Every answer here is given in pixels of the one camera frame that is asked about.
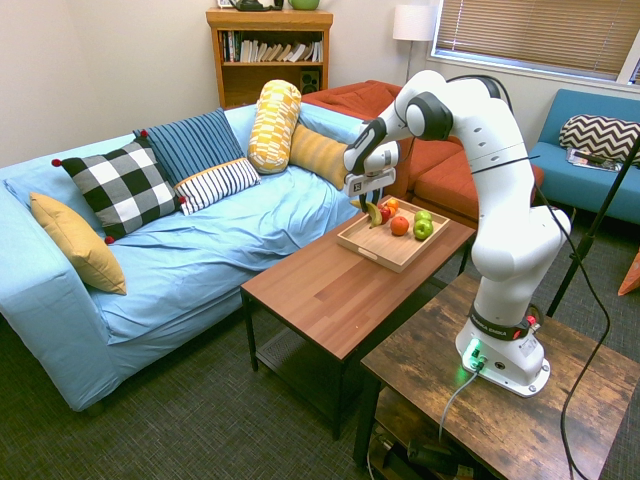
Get row of books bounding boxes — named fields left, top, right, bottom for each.
left=221, top=30, right=325, bottom=64

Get black white chevron pillow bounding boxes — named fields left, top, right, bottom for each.
left=558, top=113, right=640, bottom=167

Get dark rustic robot stand table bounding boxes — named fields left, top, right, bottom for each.
left=359, top=273, right=640, bottom=480

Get white navy striped pillow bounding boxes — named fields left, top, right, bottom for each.
left=172, top=156, right=263, bottom=218

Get teal blue couch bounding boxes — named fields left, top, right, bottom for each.
left=526, top=88, right=640, bottom=227

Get yellow banana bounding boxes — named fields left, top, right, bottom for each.
left=349, top=198, right=384, bottom=231

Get magazine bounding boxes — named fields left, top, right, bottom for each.
left=565, top=146, right=625, bottom=173

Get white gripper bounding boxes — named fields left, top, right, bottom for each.
left=343, top=166, right=399, bottom=217

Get black white checkered pillow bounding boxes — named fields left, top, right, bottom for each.
left=51, top=129, right=188, bottom=247

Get white floor lamp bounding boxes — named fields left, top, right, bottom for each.
left=391, top=4, right=440, bottom=85

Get black camera stand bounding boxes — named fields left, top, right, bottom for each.
left=545, top=143, right=640, bottom=319

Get yellow white patterned bolster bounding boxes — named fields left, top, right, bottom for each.
left=246, top=79, right=303, bottom=176

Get grey base cable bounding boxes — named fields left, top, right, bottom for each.
left=437, top=368, right=482, bottom=445

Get orange sofa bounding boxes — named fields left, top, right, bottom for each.
left=299, top=79, right=547, bottom=230

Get brown wooden coffee table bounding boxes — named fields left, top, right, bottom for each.
left=239, top=194, right=478, bottom=442

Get blue striped pillow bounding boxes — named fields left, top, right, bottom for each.
left=132, top=107, right=247, bottom=188

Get black power strip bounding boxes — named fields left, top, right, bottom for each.
left=367, top=428, right=477, bottom=480

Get light blue sofa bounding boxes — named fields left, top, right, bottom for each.
left=0, top=101, right=367, bottom=414

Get plain mustard pillow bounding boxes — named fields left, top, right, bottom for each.
left=28, top=191, right=128, bottom=297

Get brown window blinds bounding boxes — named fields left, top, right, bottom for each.
left=431, top=0, right=637, bottom=82

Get orange cushion corner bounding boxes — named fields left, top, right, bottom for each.
left=616, top=249, right=640, bottom=298

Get light wooden tray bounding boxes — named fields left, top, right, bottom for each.
left=335, top=196, right=451, bottom=275

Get wooden bookshelf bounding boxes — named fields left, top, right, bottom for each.
left=205, top=7, right=335, bottom=111

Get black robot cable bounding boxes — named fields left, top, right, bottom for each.
left=443, top=73, right=613, bottom=480

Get mustard striped pillow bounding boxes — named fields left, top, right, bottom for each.
left=288, top=123, right=352, bottom=192

